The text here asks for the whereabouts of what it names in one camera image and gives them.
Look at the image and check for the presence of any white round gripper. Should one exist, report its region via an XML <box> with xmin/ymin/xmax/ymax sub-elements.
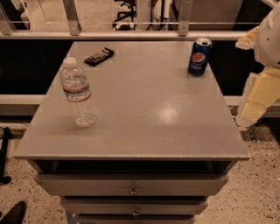
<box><xmin>235</xmin><ymin>4</ymin><xmax>280</xmax><ymax>127</ymax></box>

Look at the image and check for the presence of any blue pepsi can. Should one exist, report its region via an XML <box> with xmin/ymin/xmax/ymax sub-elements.
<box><xmin>188</xmin><ymin>38</ymin><xmax>213</xmax><ymax>77</ymax></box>

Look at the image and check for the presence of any clear plastic water bottle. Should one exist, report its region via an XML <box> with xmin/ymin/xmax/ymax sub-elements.
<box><xmin>60</xmin><ymin>57</ymin><xmax>96</xmax><ymax>128</ymax></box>

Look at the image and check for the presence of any grey drawer cabinet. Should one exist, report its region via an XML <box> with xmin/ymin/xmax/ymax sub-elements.
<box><xmin>13</xmin><ymin>40</ymin><xmax>251</xmax><ymax>224</ymax></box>

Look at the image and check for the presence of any black office chair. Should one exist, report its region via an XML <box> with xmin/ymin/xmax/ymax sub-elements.
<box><xmin>112</xmin><ymin>0</ymin><xmax>137</xmax><ymax>31</ymax></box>

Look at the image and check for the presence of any black snack bar packet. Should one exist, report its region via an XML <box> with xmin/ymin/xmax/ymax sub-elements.
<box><xmin>84</xmin><ymin>47</ymin><xmax>115</xmax><ymax>67</ymax></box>

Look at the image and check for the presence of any metal top drawer knob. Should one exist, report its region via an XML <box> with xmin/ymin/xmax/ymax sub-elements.
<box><xmin>129</xmin><ymin>186</ymin><xmax>138</xmax><ymax>196</ymax></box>

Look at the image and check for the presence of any metal drawer knob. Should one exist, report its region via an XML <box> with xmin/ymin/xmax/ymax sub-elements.
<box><xmin>129</xmin><ymin>186</ymin><xmax>138</xmax><ymax>196</ymax></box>
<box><xmin>132</xmin><ymin>208</ymin><xmax>139</xmax><ymax>217</ymax></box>

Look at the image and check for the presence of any metal middle drawer knob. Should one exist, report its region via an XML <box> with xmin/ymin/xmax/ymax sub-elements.
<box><xmin>132</xmin><ymin>208</ymin><xmax>139</xmax><ymax>217</ymax></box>

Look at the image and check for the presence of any top grey drawer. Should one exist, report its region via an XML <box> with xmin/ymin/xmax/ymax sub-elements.
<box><xmin>36</xmin><ymin>174</ymin><xmax>228</xmax><ymax>196</ymax></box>

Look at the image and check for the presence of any grey drawer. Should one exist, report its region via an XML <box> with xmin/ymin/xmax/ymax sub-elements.
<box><xmin>36</xmin><ymin>174</ymin><xmax>228</xmax><ymax>196</ymax></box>
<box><xmin>78</xmin><ymin>215</ymin><xmax>195</xmax><ymax>224</ymax></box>
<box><xmin>62</xmin><ymin>198</ymin><xmax>207</xmax><ymax>215</ymax></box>

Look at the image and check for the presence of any middle grey drawer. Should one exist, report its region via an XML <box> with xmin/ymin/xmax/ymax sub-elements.
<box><xmin>62</xmin><ymin>198</ymin><xmax>207</xmax><ymax>215</ymax></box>

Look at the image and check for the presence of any bottom grey drawer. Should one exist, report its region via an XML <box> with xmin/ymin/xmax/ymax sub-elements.
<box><xmin>78</xmin><ymin>215</ymin><xmax>195</xmax><ymax>224</ymax></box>

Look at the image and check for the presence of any black stand on floor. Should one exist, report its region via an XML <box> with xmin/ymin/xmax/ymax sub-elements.
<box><xmin>0</xmin><ymin>127</ymin><xmax>13</xmax><ymax>185</ymax></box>

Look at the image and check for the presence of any black shoe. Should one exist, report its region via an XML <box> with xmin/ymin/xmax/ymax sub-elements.
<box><xmin>0</xmin><ymin>201</ymin><xmax>27</xmax><ymax>224</ymax></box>

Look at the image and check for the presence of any metal railing bracket right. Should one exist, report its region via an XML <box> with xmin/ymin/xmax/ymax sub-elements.
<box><xmin>178</xmin><ymin>0</ymin><xmax>193</xmax><ymax>37</ymax></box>

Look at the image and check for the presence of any metal railing bracket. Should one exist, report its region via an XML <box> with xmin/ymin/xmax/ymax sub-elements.
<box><xmin>62</xmin><ymin>0</ymin><xmax>81</xmax><ymax>36</ymax></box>
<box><xmin>178</xmin><ymin>0</ymin><xmax>193</xmax><ymax>37</ymax></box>

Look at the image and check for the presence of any metal railing bracket left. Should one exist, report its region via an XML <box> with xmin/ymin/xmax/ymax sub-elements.
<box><xmin>62</xmin><ymin>0</ymin><xmax>81</xmax><ymax>36</ymax></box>

